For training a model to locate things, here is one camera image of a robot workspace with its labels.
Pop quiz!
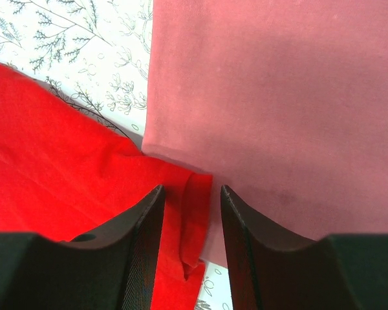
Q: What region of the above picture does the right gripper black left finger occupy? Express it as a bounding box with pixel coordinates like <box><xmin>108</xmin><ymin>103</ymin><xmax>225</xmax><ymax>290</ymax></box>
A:
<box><xmin>0</xmin><ymin>186</ymin><xmax>166</xmax><ymax>309</ymax></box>

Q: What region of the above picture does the floral patterned table mat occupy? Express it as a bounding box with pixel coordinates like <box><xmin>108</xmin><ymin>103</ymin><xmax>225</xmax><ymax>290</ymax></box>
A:
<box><xmin>0</xmin><ymin>1</ymin><xmax>232</xmax><ymax>309</ymax></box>

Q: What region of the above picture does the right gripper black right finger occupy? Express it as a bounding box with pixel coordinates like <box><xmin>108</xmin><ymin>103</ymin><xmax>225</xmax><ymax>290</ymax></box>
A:
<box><xmin>220</xmin><ymin>185</ymin><xmax>388</xmax><ymax>309</ymax></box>

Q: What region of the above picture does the red t-shirt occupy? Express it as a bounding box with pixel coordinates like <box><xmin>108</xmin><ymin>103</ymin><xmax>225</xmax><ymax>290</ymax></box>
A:
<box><xmin>0</xmin><ymin>64</ymin><xmax>213</xmax><ymax>309</ymax></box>

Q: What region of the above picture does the folded pink t-shirt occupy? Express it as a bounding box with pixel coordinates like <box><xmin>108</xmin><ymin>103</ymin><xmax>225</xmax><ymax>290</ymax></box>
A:
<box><xmin>142</xmin><ymin>1</ymin><xmax>388</xmax><ymax>265</ymax></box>

